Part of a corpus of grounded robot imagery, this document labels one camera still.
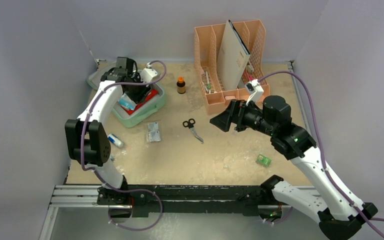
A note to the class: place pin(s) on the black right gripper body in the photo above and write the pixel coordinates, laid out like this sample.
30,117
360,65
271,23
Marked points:
239,116

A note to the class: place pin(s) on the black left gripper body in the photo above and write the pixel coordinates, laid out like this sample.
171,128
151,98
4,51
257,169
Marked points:
137,92

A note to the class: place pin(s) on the red first aid pouch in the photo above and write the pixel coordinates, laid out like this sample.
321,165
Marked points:
151,95

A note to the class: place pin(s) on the blue wet wipes pack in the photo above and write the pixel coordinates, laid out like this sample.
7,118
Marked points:
126,103

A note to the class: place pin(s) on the black handled scissors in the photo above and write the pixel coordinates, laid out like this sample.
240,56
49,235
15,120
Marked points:
190,124

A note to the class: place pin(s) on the brown bottle orange cap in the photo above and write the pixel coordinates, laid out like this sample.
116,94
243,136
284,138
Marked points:
181,85

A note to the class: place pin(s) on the clear bag alcohol pads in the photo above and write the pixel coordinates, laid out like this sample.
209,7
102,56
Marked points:
153,132

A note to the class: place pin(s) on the small green box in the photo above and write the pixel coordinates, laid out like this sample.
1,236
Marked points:
263,160

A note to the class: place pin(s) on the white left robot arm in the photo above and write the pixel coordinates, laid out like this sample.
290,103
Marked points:
87,141

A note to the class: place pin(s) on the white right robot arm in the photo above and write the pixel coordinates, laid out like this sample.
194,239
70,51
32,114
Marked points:
338,212

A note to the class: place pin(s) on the green medicine case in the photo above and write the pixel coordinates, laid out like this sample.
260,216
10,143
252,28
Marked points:
155,100

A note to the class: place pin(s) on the small white blue tube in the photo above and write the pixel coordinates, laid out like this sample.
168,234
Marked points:
116,141

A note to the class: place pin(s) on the beige folder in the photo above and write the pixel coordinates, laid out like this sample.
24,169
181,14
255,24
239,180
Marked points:
233,56

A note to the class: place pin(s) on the peach desk file organizer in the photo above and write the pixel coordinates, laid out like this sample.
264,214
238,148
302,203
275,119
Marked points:
207,40

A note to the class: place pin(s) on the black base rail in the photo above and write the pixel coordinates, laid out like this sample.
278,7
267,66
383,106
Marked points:
143,199

